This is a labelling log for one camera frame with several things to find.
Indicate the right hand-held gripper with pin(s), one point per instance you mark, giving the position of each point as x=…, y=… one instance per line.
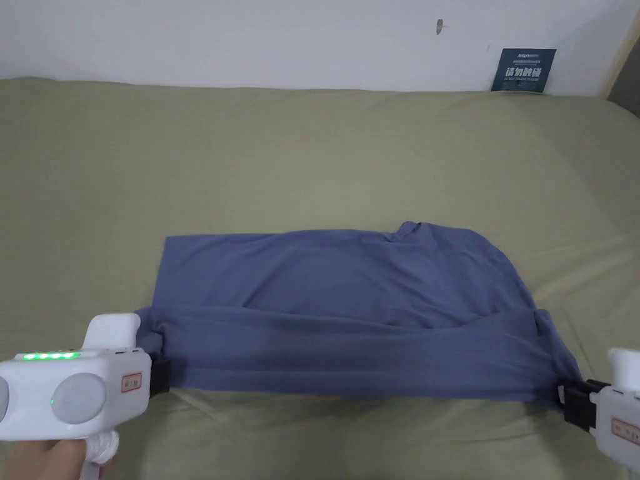
x=617, y=410

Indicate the person's left hand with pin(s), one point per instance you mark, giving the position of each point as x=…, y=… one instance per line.
x=47, y=460

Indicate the dark blue sign card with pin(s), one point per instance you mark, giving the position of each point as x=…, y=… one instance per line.
x=523, y=70

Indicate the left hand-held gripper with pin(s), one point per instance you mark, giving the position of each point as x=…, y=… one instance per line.
x=90, y=380

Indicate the blue shirt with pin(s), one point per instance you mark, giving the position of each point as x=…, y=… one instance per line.
x=345, y=310

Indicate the bed with pale green sheet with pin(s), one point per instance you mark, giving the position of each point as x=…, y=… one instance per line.
x=300, y=150

